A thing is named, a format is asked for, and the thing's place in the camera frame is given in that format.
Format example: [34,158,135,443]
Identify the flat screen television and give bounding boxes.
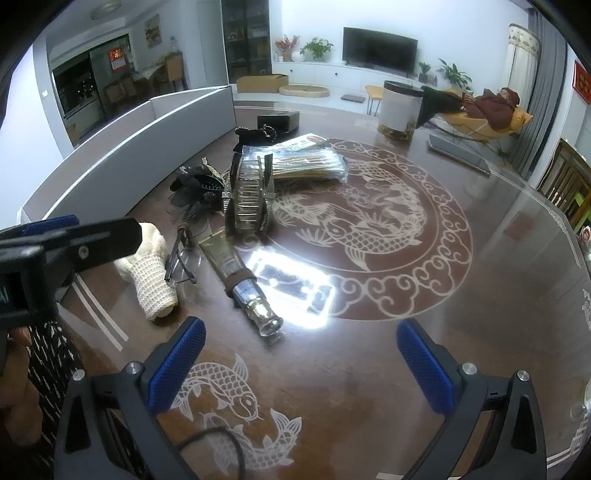
[342,27,419,77]

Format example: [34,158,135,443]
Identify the long white cardboard box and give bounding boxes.
[21,85,235,222]

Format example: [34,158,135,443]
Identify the red wall decoration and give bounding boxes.
[571,60,591,103]

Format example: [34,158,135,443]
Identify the gold cosmetic tube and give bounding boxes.
[198,233,257,296]

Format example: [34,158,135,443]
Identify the black hair scrunchie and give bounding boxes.
[233,126,278,155]

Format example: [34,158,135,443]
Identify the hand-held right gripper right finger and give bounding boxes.
[396,318,548,480]

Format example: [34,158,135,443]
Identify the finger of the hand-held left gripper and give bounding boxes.
[0,215,80,252]
[44,218,143,289]

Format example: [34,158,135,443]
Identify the person's left forearm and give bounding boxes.
[0,323,42,446]

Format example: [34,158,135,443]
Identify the black cable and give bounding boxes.
[178,427,247,480]

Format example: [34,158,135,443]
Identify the bag of cotton swabs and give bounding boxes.
[240,145,349,183]

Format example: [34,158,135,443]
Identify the wooden dining chair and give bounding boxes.
[161,51,188,90]

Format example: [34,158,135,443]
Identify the white medicine box nail print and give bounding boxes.
[272,133,329,151]

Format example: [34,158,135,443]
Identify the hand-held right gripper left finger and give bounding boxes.
[54,316,207,480]

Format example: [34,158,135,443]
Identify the brown patterned desktop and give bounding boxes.
[21,99,591,480]

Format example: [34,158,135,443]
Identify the black frame eyeglasses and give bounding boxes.
[164,224,202,284]

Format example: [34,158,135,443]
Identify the gold hair claw clip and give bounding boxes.
[224,154,278,236]

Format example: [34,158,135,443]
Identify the yellow stool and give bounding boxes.
[365,84,386,116]

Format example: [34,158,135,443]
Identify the red flower arrangement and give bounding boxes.
[276,34,301,62]

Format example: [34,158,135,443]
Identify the cream knitted glove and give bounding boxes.
[113,222,180,322]

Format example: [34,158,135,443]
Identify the round beige cushion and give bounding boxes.
[279,83,331,97]

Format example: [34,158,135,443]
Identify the clear glass bottle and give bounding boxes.
[231,277,283,337]

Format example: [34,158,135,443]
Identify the clear jar with black lid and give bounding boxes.
[378,80,424,139]

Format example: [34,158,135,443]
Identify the pearl hair claw clip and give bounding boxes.
[199,157,228,182]

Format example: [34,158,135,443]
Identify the framed wall painting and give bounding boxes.
[144,14,162,49]

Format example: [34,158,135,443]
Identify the large potted plant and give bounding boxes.
[436,58,474,95]

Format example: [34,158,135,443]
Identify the grey curtain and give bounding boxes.
[515,18,568,178]

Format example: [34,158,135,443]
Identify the black rectangular box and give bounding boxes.
[257,111,299,134]

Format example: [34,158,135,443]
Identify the leafy green potted plant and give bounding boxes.
[300,37,334,62]

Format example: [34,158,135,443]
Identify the yellow lounge chair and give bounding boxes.
[431,106,534,141]

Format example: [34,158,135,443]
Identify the dark glass cabinet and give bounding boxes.
[221,0,272,85]

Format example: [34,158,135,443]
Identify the white television cabinet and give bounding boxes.
[272,61,444,100]

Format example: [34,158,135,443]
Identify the person's patterned clothing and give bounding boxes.
[25,318,139,480]

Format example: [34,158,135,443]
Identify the brown cardboard box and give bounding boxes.
[236,73,288,94]

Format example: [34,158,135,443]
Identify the standing air conditioner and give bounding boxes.
[501,23,542,104]

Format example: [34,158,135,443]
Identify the black bow hair clip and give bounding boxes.
[168,159,232,227]

